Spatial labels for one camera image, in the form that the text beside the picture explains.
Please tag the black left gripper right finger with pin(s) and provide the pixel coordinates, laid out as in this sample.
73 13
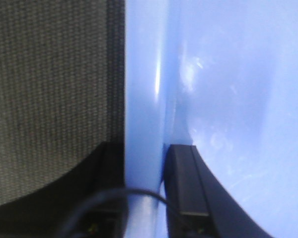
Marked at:
205 208

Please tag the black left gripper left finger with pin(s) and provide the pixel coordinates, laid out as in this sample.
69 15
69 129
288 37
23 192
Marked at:
42 213

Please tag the blue plastic tray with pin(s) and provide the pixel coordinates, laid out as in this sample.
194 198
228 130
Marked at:
221 75

